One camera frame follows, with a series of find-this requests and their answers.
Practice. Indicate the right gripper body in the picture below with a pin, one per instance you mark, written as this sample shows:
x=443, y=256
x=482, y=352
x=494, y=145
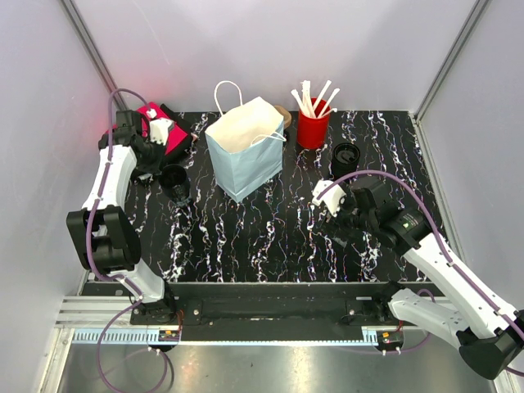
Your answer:
x=350, y=219

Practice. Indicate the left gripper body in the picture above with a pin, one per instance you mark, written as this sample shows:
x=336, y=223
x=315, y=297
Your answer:
x=151, y=160

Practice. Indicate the black coffee cup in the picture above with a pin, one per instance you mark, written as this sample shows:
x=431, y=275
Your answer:
x=175, y=184

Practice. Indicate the light blue paper bag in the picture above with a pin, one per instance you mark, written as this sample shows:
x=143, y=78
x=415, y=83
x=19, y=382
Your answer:
x=245, y=145

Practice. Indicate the brown pulp cup carrier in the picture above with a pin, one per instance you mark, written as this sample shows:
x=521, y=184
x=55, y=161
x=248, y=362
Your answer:
x=287, y=118

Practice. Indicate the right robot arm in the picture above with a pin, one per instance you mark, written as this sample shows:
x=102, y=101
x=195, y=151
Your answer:
x=486, y=330

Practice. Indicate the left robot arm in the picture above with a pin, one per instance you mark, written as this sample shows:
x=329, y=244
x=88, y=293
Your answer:
x=104, y=239

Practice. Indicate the red and black cloth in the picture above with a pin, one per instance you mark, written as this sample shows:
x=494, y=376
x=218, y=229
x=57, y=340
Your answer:
x=178, y=133

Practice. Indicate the stack of black lids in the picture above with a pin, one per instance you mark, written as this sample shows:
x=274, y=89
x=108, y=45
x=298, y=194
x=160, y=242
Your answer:
x=345, y=159

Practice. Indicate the red straw cup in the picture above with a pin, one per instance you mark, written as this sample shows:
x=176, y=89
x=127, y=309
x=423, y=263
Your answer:
x=311, y=132

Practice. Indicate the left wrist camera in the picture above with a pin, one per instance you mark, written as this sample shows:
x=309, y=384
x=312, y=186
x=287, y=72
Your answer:
x=159, y=128

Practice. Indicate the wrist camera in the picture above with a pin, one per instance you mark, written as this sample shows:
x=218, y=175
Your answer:
x=159, y=128
x=330, y=194

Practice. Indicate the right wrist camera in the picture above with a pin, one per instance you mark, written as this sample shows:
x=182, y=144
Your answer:
x=330, y=194

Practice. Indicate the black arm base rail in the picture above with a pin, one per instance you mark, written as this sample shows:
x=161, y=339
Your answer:
x=273, y=313

